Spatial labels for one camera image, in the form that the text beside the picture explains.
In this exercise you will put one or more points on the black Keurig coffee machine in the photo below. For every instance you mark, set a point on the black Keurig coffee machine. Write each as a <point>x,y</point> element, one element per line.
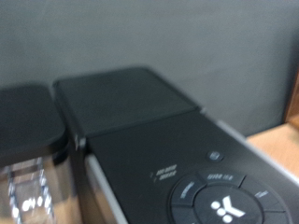
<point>155,140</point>

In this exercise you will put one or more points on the grey backdrop curtain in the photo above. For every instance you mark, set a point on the grey backdrop curtain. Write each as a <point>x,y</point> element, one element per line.
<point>187,46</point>

